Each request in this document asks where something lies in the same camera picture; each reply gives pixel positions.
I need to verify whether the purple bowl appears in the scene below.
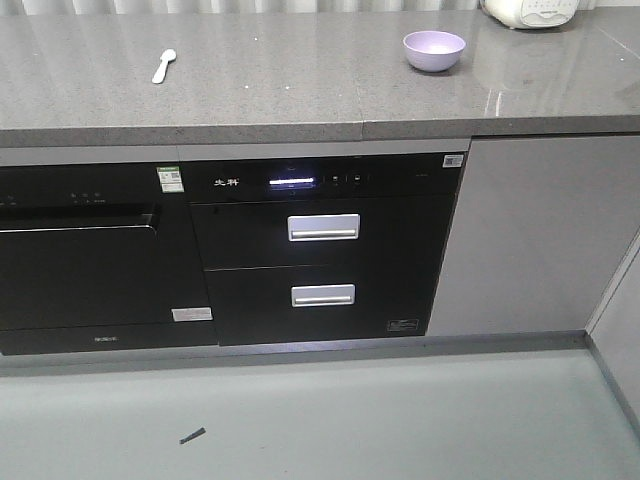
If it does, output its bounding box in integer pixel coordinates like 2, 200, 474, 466
403, 31, 466, 72

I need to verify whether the pale green spoon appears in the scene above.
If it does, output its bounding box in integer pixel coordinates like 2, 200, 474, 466
152, 48, 177, 84

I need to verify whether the black disinfection cabinet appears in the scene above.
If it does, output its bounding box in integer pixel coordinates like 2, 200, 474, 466
181, 152, 464, 346

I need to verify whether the grey cabinet door right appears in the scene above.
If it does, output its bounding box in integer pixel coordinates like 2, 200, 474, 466
427, 136, 639, 336

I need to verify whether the black tape strip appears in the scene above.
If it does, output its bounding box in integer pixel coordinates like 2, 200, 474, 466
179, 427, 206, 445

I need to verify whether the black built-in dishwasher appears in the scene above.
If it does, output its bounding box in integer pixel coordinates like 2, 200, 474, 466
1, 163, 218, 356

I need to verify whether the white blender appliance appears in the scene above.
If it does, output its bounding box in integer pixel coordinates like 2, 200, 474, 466
480, 0, 579, 29

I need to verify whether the white curtain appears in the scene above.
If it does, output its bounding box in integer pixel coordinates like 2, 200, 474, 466
64, 0, 481, 14

